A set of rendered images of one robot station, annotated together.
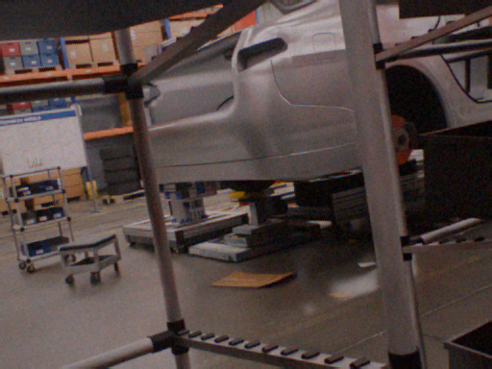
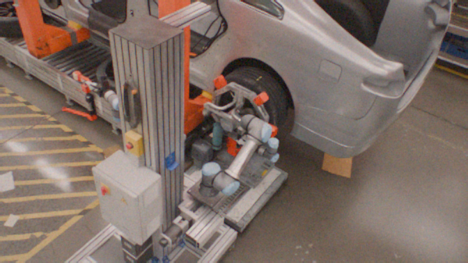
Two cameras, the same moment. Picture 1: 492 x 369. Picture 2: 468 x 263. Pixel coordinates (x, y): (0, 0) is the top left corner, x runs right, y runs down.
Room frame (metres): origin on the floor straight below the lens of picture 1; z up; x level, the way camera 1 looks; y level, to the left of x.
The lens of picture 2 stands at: (6.97, 2.30, 2.95)
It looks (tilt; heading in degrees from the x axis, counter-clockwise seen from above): 42 degrees down; 242
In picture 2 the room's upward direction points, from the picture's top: 8 degrees clockwise
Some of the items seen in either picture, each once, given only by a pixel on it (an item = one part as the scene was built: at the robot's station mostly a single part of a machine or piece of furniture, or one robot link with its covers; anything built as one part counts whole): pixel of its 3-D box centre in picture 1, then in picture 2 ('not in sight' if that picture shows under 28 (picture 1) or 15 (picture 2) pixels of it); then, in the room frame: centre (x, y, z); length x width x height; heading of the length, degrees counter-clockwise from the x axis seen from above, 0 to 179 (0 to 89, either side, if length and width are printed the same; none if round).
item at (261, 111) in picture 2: not in sight; (238, 115); (5.78, 0.00, 0.85); 0.54 x 0.07 x 0.54; 122
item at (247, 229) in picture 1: (258, 212); (243, 148); (5.64, -0.09, 0.32); 0.40 x 0.30 x 0.28; 122
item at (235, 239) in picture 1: (258, 234); (244, 163); (5.62, -0.07, 0.13); 0.50 x 0.36 x 0.10; 122
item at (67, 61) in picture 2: (399, 195); (118, 91); (6.56, -1.56, 0.14); 2.47 x 0.85 x 0.27; 122
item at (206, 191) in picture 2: not in sight; (209, 184); (6.28, 0.67, 0.87); 0.15 x 0.15 x 0.10
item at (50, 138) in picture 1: (46, 165); not in sight; (11.09, 3.25, 0.98); 1.50 x 0.50 x 1.95; 123
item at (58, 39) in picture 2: not in sight; (64, 29); (7.00, -2.08, 0.69); 0.52 x 0.17 x 0.35; 32
